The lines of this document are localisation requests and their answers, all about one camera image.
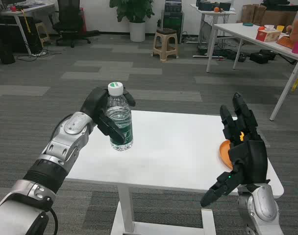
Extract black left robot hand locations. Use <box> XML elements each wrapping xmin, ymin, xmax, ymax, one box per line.
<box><xmin>80</xmin><ymin>87</ymin><xmax>136</xmax><ymax>145</ymax></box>

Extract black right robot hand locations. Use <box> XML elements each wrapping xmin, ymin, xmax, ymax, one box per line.
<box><xmin>200</xmin><ymin>92</ymin><xmax>271</xmax><ymax>208</ymax></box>

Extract clear green-label water bottle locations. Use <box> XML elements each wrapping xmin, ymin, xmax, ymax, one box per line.
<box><xmin>105</xmin><ymin>82</ymin><xmax>134</xmax><ymax>151</ymax></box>

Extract orange plate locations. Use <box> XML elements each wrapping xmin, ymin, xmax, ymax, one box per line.
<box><xmin>219</xmin><ymin>139</ymin><xmax>234</xmax><ymax>171</ymax></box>

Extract black office chair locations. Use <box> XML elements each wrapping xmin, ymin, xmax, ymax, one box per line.
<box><xmin>48</xmin><ymin>0</ymin><xmax>101</xmax><ymax>48</ymax></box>

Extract white plant pot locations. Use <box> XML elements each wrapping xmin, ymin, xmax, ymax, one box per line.
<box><xmin>129</xmin><ymin>21</ymin><xmax>146</xmax><ymax>43</ymax></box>

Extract beige plastic stool dark seat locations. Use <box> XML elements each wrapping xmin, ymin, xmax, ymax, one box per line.
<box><xmin>152</xmin><ymin>27</ymin><xmax>179</xmax><ymax>62</ymax></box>

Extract black trash bin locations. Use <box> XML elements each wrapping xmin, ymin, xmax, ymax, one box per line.
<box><xmin>0</xmin><ymin>45</ymin><xmax>16</xmax><ymax>65</ymax></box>

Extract green leafy plant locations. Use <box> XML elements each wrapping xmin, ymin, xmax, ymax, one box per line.
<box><xmin>109</xmin><ymin>0</ymin><xmax>155</xmax><ymax>24</ymax></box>

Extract black case on floor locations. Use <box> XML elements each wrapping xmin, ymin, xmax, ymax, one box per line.
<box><xmin>249</xmin><ymin>49</ymin><xmax>277</xmax><ymax>65</ymax></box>

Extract black cabinet under desk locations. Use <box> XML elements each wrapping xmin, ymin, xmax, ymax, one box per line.
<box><xmin>0</xmin><ymin>16</ymin><xmax>43</xmax><ymax>55</ymax></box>

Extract black bag on floor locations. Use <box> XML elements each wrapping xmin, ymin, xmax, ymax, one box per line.
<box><xmin>213</xmin><ymin>48</ymin><xmax>248</xmax><ymax>63</ymax></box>

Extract black equipment rack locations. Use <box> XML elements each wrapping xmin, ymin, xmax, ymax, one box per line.
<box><xmin>162</xmin><ymin>0</ymin><xmax>185</xmax><ymax>45</ymax></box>

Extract white desk with yellow tape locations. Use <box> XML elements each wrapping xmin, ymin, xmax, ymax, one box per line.
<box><xmin>0</xmin><ymin>2</ymin><xmax>56</xmax><ymax>56</ymax></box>

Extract orange tray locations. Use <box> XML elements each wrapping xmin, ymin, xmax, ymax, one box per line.
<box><xmin>276</xmin><ymin>35</ymin><xmax>298</xmax><ymax>50</ymax></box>

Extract orange tissue box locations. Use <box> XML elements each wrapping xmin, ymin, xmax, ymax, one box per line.
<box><xmin>255</xmin><ymin>24</ymin><xmax>282</xmax><ymax>43</ymax></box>

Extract large white table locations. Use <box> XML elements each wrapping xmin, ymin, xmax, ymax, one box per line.
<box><xmin>206</xmin><ymin>23</ymin><xmax>298</xmax><ymax>121</ymax></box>

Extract brown cardboard box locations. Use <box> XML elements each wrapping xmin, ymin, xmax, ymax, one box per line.
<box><xmin>260</xmin><ymin>4</ymin><xmax>298</xmax><ymax>28</ymax></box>

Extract brown paper bags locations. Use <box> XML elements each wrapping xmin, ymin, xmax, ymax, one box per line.
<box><xmin>241</xmin><ymin>3</ymin><xmax>267</xmax><ymax>24</ymax></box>

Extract narrow white desk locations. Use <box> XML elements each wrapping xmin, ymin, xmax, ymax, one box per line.
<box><xmin>189</xmin><ymin>3</ymin><xmax>238</xmax><ymax>59</ymax></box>

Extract white table leg frame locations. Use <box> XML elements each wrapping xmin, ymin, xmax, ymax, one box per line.
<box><xmin>110</xmin><ymin>183</ymin><xmax>217</xmax><ymax>235</ymax></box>

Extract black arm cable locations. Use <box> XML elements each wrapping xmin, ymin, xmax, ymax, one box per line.
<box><xmin>44</xmin><ymin>208</ymin><xmax>59</xmax><ymax>235</ymax></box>

